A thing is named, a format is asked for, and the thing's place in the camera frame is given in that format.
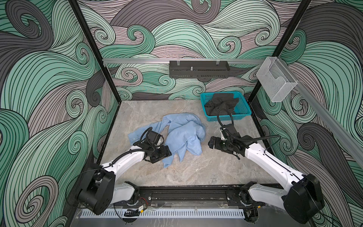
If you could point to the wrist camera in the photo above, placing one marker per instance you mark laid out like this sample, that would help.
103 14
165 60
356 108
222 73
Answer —
153 137
229 131

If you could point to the white slotted cable duct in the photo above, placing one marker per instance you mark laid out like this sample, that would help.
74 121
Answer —
170 213

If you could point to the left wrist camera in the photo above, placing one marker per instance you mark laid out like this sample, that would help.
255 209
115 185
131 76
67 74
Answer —
153 137

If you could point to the right aluminium rail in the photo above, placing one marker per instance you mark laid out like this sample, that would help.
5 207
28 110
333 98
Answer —
335 101

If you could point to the light blue long sleeve shirt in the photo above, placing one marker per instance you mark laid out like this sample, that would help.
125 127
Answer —
186 132

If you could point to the black front mounting rail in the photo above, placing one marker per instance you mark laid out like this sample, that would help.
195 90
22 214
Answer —
232 195

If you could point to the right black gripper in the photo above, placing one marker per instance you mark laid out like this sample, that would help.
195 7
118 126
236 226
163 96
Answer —
217 145

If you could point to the back aluminium rail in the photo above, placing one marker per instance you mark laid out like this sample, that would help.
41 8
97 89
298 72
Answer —
167 60

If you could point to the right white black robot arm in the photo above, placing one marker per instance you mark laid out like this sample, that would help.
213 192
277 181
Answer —
300 196

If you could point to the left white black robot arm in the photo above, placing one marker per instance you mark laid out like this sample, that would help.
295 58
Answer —
113 173

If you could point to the aluminium rail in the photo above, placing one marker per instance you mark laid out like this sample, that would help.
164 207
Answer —
167 60
335 101

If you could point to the black perforated wall tray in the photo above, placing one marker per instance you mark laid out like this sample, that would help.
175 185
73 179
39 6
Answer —
203 70

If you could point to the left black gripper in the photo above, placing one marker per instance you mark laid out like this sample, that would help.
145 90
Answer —
165 152

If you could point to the dark grey shirt in basket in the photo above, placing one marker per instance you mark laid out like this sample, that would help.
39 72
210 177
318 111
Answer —
222 103

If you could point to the clear plastic wall bin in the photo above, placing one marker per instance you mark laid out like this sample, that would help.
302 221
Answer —
276 78

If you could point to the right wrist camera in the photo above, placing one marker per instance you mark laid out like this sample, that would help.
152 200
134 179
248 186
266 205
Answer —
229 131

